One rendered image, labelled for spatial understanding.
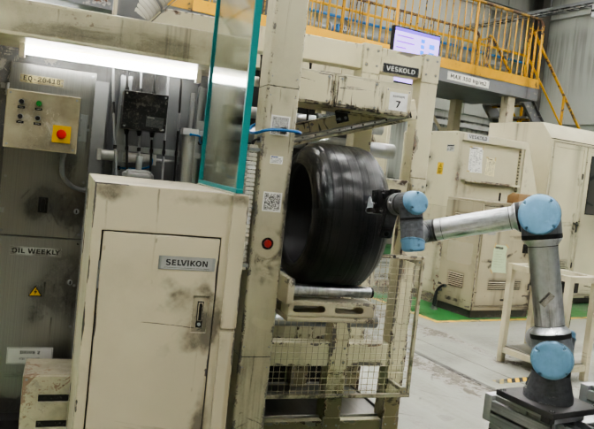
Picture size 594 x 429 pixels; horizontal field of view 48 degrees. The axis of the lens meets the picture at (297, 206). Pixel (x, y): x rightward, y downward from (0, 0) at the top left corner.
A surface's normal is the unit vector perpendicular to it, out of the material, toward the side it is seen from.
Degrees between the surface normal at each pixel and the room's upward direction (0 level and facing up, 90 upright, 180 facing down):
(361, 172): 50
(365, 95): 90
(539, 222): 82
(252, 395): 90
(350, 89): 90
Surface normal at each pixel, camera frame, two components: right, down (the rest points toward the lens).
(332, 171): 0.06, -0.58
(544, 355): -0.38, 0.14
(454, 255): -0.87, -0.07
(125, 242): 0.32, 0.08
